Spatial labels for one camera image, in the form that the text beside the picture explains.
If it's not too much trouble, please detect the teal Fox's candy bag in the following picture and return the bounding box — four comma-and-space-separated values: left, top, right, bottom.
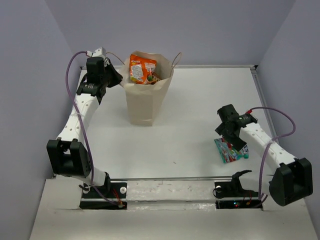
214, 138, 249, 164

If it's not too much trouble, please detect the orange candy bag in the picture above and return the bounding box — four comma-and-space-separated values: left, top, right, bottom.
129, 54, 157, 85

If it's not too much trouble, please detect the cream paper bag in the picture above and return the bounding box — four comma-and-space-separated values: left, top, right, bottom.
118, 51, 182, 126

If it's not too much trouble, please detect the brown Kettle chips bag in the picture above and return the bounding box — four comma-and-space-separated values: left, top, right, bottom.
150, 72, 161, 85

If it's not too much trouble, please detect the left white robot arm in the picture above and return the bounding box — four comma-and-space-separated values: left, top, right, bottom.
46, 54, 123, 198

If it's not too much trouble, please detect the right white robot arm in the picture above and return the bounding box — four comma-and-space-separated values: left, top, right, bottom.
212, 104, 313, 207

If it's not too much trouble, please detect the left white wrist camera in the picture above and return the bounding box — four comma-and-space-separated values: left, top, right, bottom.
85, 47, 106, 58

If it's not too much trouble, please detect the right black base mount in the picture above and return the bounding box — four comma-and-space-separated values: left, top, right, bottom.
212, 181, 263, 210

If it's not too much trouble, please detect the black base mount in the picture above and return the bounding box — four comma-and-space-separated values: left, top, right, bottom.
78, 181, 128, 210
212, 181, 263, 210

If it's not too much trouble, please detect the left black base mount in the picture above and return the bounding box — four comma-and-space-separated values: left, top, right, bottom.
78, 181, 128, 210

